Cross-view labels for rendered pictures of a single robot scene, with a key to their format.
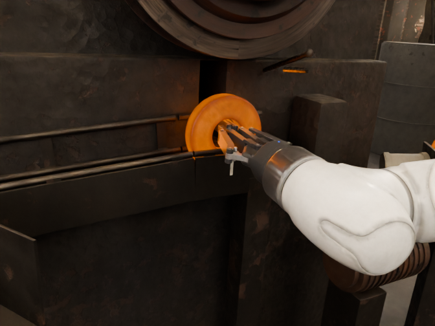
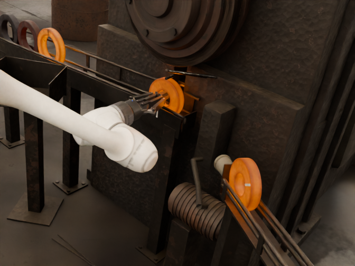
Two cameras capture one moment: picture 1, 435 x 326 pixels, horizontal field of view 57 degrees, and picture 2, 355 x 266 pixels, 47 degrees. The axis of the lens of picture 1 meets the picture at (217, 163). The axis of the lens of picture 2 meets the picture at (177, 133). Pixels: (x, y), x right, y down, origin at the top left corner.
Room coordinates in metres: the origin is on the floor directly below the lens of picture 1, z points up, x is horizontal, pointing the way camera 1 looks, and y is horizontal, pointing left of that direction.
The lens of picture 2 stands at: (0.15, -1.30, 1.39)
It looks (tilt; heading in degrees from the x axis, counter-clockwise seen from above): 29 degrees down; 62
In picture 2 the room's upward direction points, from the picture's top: 9 degrees clockwise
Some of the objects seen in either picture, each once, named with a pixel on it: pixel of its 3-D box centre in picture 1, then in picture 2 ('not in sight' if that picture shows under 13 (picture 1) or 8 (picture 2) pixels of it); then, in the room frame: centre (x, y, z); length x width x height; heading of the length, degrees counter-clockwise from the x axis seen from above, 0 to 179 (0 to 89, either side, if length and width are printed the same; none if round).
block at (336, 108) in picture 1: (312, 149); (214, 134); (0.87, -0.21, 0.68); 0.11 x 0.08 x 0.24; 27
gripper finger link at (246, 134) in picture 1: (254, 143); (151, 103); (0.67, -0.06, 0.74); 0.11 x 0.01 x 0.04; 25
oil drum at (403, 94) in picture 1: (409, 98); not in sight; (3.27, -1.54, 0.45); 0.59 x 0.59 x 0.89
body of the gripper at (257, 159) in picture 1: (268, 159); (136, 108); (0.61, -0.08, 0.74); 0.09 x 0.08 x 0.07; 27
